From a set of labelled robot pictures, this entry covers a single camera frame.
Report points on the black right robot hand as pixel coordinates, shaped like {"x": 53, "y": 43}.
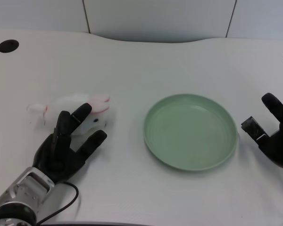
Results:
{"x": 278, "y": 141}

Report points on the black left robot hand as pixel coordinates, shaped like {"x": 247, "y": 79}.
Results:
{"x": 59, "y": 153}

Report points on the white rabbit plush doll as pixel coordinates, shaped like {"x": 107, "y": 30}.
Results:
{"x": 68, "y": 113}

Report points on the green round plate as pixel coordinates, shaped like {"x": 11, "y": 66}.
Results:
{"x": 191, "y": 131}

